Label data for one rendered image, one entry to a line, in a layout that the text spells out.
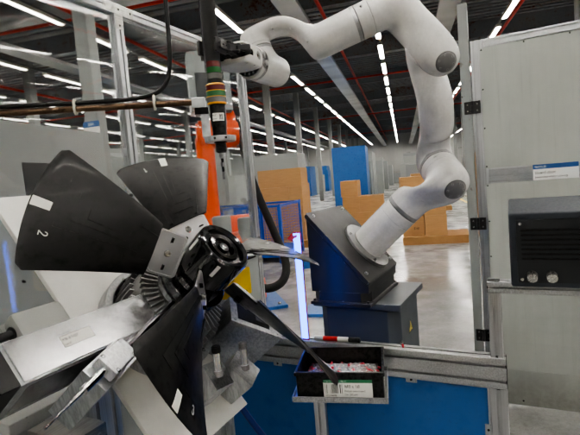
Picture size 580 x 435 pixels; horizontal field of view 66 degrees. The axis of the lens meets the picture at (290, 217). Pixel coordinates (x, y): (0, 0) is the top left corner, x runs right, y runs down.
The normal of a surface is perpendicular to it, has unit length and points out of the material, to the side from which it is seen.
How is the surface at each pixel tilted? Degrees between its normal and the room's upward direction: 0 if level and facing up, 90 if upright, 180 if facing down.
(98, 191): 76
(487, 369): 90
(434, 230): 90
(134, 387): 50
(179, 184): 41
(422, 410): 90
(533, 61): 91
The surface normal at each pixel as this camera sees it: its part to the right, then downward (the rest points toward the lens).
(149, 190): 0.04, -0.61
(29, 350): 0.63, -0.67
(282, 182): -0.29, 0.11
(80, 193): 0.62, -0.24
